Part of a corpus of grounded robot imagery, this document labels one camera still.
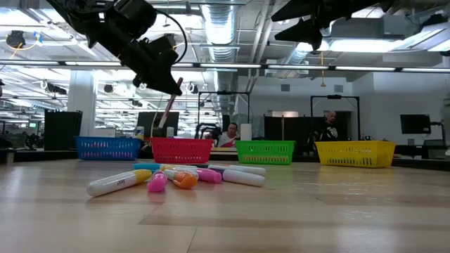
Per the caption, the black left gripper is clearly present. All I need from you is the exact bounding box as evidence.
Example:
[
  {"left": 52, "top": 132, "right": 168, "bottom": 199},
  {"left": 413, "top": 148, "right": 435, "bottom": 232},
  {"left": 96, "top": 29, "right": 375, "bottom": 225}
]
[{"left": 93, "top": 5, "right": 184, "bottom": 96}]

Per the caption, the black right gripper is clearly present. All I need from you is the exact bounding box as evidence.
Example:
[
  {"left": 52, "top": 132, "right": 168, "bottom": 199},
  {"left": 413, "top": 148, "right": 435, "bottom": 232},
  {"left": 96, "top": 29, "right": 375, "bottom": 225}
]
[{"left": 270, "top": 0, "right": 394, "bottom": 51}]

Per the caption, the thin red white marker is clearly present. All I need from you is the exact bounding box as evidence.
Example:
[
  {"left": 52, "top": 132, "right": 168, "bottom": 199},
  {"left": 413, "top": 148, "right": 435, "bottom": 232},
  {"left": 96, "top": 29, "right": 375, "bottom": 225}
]
[{"left": 158, "top": 77, "right": 184, "bottom": 129}]

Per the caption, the black computer monitor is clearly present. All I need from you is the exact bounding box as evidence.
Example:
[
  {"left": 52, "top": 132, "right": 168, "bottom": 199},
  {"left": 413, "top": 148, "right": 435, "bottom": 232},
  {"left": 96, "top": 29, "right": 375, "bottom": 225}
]
[{"left": 136, "top": 111, "right": 181, "bottom": 138}]

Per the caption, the red plastic basket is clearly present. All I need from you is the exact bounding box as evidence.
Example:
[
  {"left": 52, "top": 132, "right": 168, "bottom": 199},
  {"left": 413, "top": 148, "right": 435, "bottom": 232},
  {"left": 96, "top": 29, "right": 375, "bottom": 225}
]
[{"left": 150, "top": 137, "right": 214, "bottom": 164}]

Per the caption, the person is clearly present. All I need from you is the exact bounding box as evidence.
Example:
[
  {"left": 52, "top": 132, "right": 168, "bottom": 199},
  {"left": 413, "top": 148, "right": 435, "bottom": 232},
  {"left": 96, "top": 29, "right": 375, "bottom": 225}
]
[
  {"left": 217, "top": 122, "right": 242, "bottom": 148},
  {"left": 312, "top": 110, "right": 340, "bottom": 142}
]

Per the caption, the white building column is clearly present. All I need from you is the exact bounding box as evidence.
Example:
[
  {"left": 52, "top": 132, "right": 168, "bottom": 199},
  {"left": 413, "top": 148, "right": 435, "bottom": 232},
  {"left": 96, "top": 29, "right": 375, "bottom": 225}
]
[{"left": 67, "top": 69, "right": 97, "bottom": 138}]

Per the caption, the small light-blue cap marker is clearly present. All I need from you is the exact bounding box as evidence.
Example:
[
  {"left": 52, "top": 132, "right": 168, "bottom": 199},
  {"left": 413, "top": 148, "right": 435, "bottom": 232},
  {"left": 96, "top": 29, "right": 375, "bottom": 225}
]
[{"left": 132, "top": 162, "right": 163, "bottom": 173}]

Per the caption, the blue plastic basket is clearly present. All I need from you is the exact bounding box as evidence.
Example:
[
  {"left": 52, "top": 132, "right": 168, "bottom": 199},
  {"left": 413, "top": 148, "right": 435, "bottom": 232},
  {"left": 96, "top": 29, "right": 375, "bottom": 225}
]
[{"left": 74, "top": 136, "right": 143, "bottom": 162}]

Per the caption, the small orange cap marker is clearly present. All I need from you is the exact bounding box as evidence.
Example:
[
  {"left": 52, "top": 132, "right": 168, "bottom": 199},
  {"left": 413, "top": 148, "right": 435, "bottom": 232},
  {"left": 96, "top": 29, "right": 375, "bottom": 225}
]
[{"left": 162, "top": 169, "right": 199, "bottom": 190}]

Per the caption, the small pink cap marker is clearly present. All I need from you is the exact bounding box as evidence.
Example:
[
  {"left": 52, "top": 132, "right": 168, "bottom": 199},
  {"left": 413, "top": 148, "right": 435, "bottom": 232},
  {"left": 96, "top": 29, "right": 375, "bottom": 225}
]
[
  {"left": 146, "top": 170, "right": 168, "bottom": 193},
  {"left": 175, "top": 167, "right": 223, "bottom": 184}
]

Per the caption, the black partition screen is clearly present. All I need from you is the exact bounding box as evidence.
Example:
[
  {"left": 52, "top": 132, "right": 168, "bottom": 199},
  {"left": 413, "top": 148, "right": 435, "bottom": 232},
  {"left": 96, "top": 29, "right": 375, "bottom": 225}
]
[{"left": 263, "top": 115, "right": 352, "bottom": 155}]

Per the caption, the black cabinet panel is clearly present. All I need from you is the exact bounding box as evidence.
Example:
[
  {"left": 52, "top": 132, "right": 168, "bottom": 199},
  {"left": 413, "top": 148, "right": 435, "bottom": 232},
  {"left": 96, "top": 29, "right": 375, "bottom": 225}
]
[{"left": 44, "top": 110, "right": 84, "bottom": 151}]

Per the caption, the green plastic basket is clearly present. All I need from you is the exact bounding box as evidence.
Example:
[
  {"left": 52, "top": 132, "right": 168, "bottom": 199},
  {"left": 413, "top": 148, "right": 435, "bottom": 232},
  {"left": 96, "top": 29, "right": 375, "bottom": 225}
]
[{"left": 235, "top": 140, "right": 297, "bottom": 166}]

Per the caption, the small purple cap marker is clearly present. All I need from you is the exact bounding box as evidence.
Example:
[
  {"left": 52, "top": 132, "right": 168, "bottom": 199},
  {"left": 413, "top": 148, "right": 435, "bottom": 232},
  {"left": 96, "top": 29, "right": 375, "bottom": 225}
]
[{"left": 210, "top": 169, "right": 266, "bottom": 188}]

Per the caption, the yellow plastic basket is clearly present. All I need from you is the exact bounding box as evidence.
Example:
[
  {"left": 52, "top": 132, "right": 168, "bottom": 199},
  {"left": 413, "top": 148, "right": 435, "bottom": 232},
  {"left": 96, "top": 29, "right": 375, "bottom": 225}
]
[{"left": 314, "top": 140, "right": 397, "bottom": 169}]

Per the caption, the small black monitor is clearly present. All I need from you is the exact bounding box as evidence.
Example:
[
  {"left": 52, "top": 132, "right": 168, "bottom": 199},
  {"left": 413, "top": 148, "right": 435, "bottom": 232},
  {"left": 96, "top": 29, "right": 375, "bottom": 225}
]
[{"left": 399, "top": 114, "right": 432, "bottom": 135}]

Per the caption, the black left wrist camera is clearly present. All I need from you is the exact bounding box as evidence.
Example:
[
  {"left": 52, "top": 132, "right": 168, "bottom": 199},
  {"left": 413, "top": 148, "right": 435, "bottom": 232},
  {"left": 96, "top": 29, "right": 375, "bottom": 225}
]
[{"left": 140, "top": 34, "right": 179, "bottom": 71}]

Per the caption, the black metal frame stand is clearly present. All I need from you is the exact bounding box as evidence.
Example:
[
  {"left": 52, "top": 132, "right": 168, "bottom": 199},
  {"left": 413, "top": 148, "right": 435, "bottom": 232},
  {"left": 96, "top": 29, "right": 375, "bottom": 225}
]
[
  {"left": 309, "top": 94, "right": 361, "bottom": 141},
  {"left": 197, "top": 91, "right": 251, "bottom": 138}
]

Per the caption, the yellow hanging cord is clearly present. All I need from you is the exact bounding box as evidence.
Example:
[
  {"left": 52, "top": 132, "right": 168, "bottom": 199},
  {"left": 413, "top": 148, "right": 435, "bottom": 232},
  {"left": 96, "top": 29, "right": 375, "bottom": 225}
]
[{"left": 319, "top": 51, "right": 326, "bottom": 88}]

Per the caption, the black round device yellow cable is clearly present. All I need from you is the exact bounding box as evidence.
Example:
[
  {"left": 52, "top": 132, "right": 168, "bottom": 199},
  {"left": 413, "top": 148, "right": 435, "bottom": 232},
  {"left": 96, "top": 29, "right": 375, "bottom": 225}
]
[{"left": 5, "top": 30, "right": 27, "bottom": 48}]

